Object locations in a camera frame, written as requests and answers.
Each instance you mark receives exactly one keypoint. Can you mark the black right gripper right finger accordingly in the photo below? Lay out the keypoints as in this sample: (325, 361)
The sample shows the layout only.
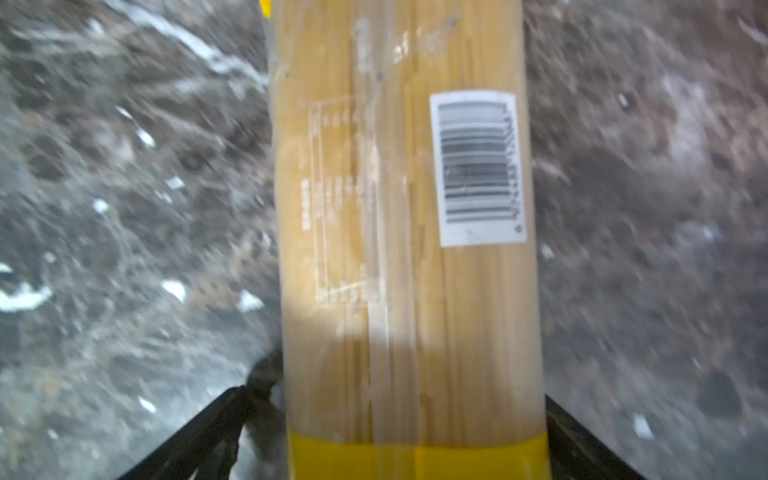
(577, 454)

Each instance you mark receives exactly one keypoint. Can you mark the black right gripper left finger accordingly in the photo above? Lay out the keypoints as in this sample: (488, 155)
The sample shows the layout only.
(207, 446)

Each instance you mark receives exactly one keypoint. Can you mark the yellow spaghetti bag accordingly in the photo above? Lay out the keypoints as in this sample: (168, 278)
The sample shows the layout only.
(408, 261)

